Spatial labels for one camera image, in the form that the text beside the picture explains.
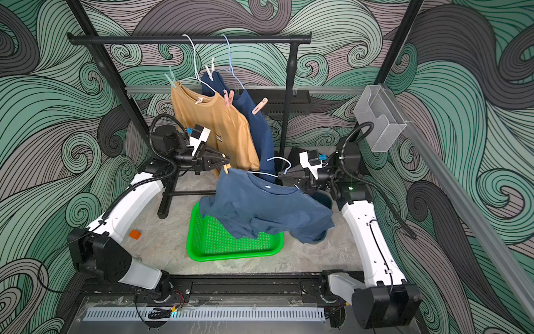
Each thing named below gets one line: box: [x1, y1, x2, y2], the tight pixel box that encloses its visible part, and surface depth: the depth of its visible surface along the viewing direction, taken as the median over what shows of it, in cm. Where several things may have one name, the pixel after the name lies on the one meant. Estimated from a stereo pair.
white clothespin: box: [204, 57, 215, 82], surface depth 73 cm
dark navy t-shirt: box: [201, 70, 277, 184], surface depth 62 cm
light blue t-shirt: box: [198, 167, 336, 244], surface depth 73 cm
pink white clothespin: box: [251, 97, 269, 115], surface depth 60 cm
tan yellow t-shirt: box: [171, 81, 261, 172], surface depth 70 cm
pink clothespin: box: [223, 89, 235, 110], surface depth 61 cm
